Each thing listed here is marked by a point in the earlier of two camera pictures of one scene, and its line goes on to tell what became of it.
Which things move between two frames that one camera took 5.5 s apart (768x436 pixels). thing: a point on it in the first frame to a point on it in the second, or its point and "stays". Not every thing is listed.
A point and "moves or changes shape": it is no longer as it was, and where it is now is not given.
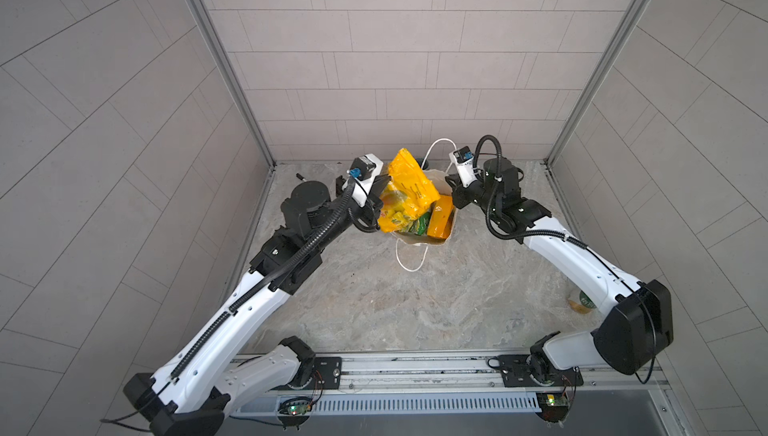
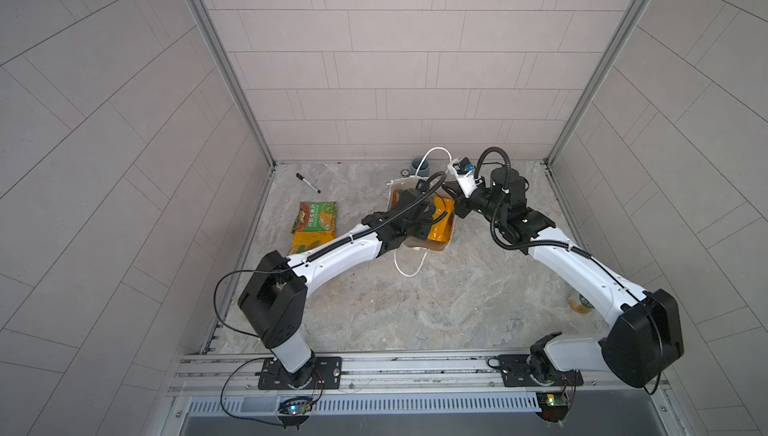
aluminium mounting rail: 632,375 stays
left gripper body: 337,216 to 418,229
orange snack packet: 441,217 stays
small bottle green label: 582,305 stays
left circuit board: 295,407 stays
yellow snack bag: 408,195 moves or changes shape
